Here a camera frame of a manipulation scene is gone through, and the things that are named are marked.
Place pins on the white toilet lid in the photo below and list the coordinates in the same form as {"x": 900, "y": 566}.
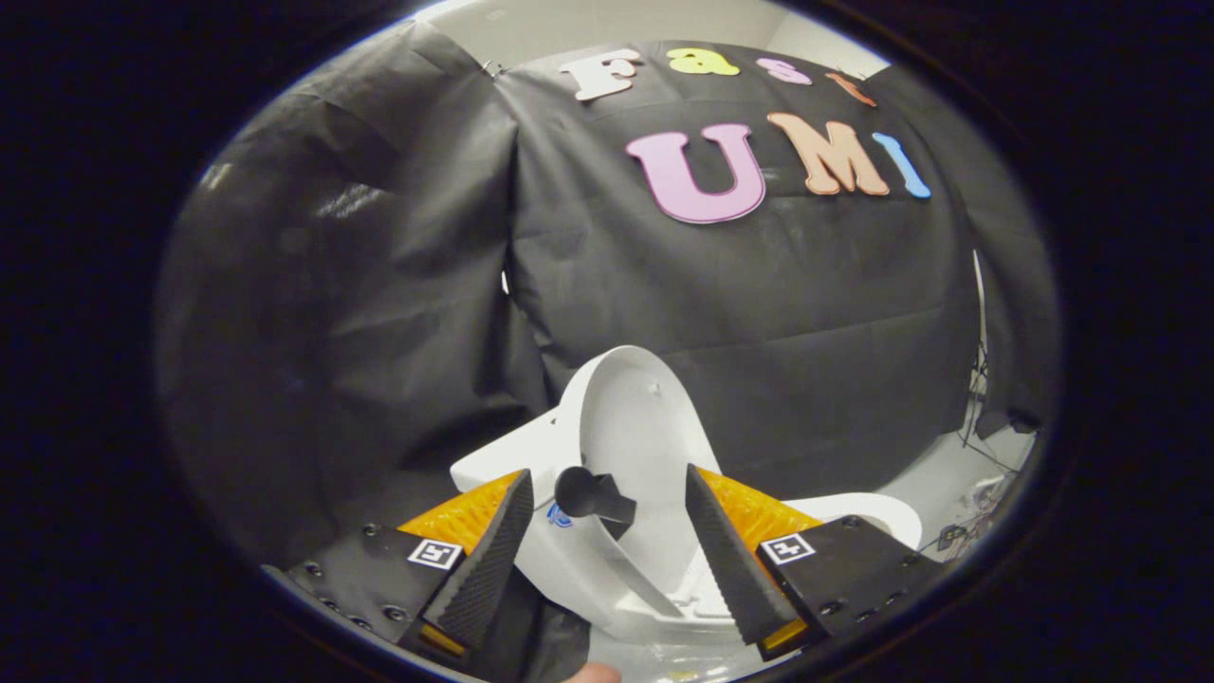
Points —
{"x": 635, "y": 417}

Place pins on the black backdrop cloth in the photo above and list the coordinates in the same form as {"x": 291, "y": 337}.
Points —
{"x": 778, "y": 313}

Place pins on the white ceramic toilet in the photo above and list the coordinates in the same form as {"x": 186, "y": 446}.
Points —
{"x": 512, "y": 455}

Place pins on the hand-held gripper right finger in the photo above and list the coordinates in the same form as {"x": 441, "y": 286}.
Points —
{"x": 726, "y": 555}

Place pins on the small black device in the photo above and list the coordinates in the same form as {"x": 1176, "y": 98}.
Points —
{"x": 951, "y": 537}

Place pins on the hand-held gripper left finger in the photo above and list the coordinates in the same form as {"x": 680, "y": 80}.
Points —
{"x": 488, "y": 560}

